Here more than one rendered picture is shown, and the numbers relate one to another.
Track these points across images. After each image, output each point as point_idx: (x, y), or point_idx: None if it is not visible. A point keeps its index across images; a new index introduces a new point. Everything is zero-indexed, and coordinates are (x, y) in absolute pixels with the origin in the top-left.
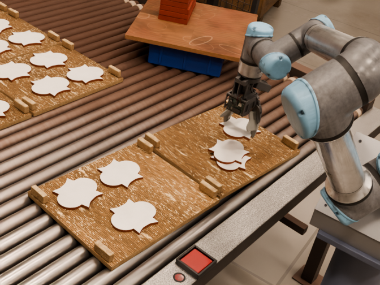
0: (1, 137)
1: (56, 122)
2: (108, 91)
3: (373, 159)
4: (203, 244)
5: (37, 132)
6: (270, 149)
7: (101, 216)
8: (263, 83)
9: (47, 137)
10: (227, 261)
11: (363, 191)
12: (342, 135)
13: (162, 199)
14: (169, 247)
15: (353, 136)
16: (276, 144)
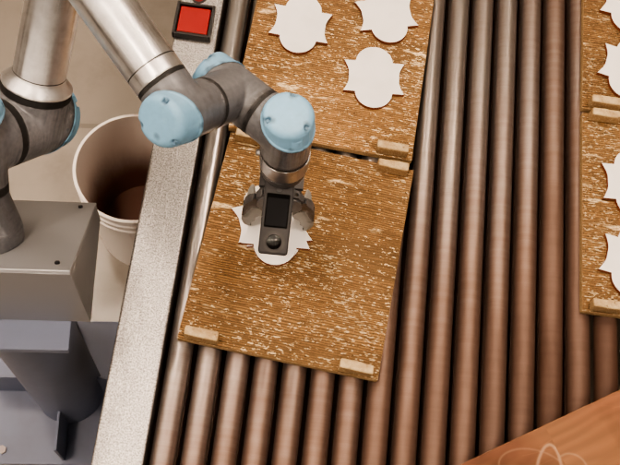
0: (568, 60)
1: (547, 132)
2: (572, 268)
3: (11, 131)
4: (204, 54)
5: (545, 98)
6: (226, 299)
7: (333, 5)
8: (263, 203)
9: (523, 94)
10: None
11: (9, 66)
12: None
13: (292, 75)
14: (235, 23)
15: (72, 265)
16: (223, 321)
